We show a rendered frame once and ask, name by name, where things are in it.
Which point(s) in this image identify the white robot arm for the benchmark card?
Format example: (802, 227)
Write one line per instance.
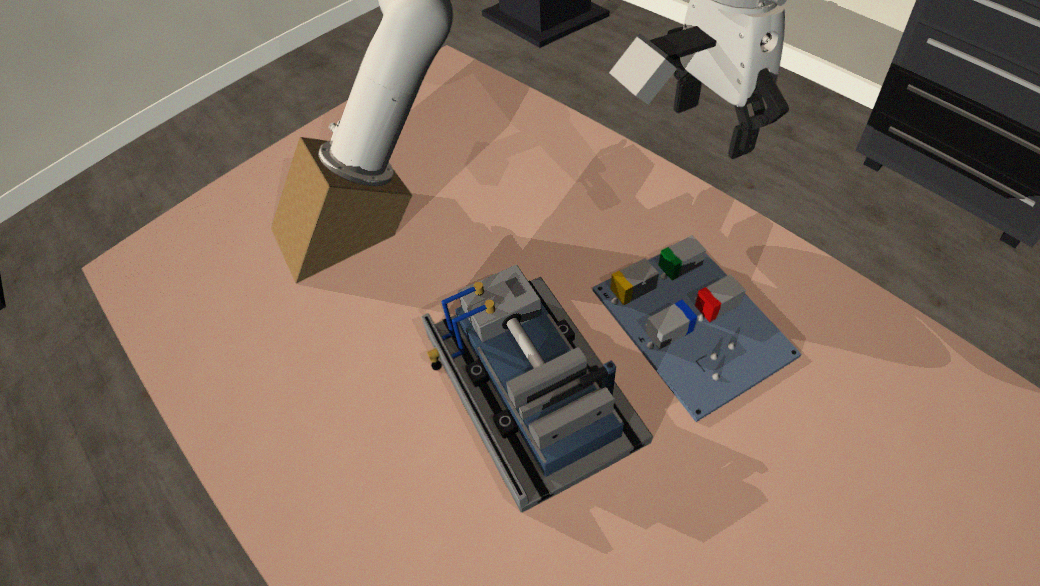
(398, 57)

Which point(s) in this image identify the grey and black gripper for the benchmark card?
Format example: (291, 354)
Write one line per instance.
(740, 34)

